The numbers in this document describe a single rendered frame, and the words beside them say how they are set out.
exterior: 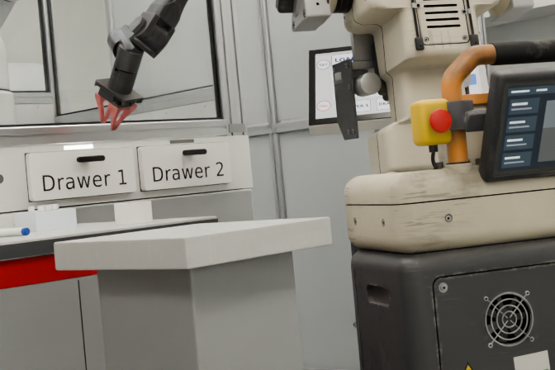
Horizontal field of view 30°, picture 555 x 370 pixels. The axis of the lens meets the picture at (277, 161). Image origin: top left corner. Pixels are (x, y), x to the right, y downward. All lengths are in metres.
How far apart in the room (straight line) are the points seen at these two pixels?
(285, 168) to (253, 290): 2.84
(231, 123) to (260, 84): 1.52
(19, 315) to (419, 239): 0.65
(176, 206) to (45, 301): 0.96
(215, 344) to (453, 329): 0.41
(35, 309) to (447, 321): 0.66
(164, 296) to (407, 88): 0.80
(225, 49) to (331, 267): 1.52
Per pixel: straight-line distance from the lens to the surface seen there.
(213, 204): 2.75
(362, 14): 1.99
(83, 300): 1.80
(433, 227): 1.58
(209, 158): 2.73
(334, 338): 4.18
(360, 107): 2.99
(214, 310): 1.37
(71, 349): 1.80
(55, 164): 2.45
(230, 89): 2.82
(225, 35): 2.84
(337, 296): 4.13
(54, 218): 2.06
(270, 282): 1.45
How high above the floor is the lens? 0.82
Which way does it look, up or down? 1 degrees up
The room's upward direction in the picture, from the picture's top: 5 degrees counter-clockwise
